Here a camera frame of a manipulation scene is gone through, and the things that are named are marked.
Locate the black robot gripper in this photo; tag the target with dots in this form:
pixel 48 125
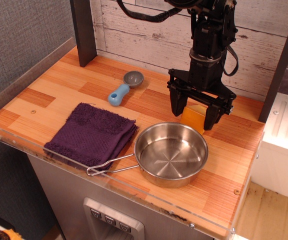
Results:
pixel 202 83

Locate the orange cheese wedge toy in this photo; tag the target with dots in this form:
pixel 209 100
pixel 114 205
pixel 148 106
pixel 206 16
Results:
pixel 194 117

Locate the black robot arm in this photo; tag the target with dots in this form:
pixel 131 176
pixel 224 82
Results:
pixel 213 31

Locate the blue grey toy scoop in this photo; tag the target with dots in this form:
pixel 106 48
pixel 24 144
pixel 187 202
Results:
pixel 131 80

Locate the white toy sink unit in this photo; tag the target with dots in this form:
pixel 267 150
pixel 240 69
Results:
pixel 270 167

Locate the stainless steel pan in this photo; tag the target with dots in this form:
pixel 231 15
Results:
pixel 170 154

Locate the purple folded towel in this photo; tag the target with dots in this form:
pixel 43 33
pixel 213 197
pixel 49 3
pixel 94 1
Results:
pixel 92 136

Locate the silver dispenser button panel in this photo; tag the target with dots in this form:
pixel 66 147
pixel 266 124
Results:
pixel 106 223

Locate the orange object bottom left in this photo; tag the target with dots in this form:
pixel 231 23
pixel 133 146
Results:
pixel 12 234

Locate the dark right shelf post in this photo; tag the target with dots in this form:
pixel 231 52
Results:
pixel 275 84

